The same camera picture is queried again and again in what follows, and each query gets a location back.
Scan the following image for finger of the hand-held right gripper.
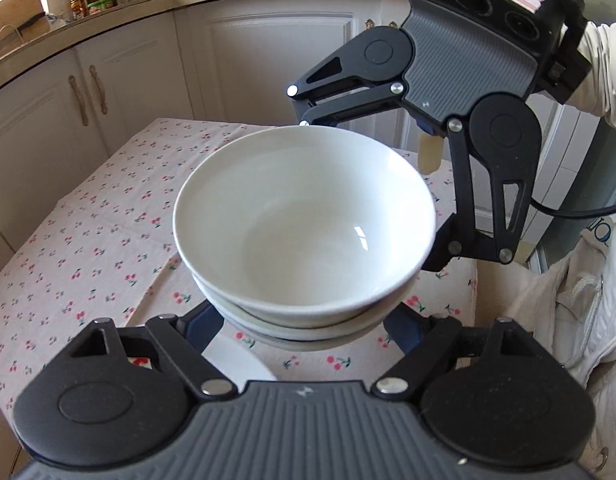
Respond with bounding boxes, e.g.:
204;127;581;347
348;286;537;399
423;125;536;272
287;32;406;126

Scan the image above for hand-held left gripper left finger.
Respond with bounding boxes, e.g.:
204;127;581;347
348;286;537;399
62;302;239;402

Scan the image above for white kitchen cabinets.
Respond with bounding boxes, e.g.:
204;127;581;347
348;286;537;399
0;0;539;281

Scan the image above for large round white plate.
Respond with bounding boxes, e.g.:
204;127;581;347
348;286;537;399
125;332;277;386

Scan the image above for cherry print tablecloth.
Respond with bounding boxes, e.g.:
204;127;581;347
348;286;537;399
0;117;481;411

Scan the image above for black kitchen knife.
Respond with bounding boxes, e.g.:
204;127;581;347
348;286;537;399
15;12;49;33

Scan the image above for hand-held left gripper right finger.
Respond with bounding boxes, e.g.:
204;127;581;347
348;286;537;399
372;307;539;401

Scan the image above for black cable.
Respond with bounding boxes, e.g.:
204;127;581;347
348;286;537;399
530;195;616;222

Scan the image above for person's right forearm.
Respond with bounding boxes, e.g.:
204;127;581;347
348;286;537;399
563;22;616;133

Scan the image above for wooden cutting board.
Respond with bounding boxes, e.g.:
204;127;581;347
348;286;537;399
0;0;47;58

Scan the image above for person's right hand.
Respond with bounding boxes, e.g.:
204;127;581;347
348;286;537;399
419;132;443;173

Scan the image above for person's white jacket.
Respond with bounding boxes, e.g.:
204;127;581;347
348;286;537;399
530;232;616;480

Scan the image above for white ceramic bowl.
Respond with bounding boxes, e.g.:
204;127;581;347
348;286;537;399
223;305;395;345
192;266;419;333
173;126;437;328

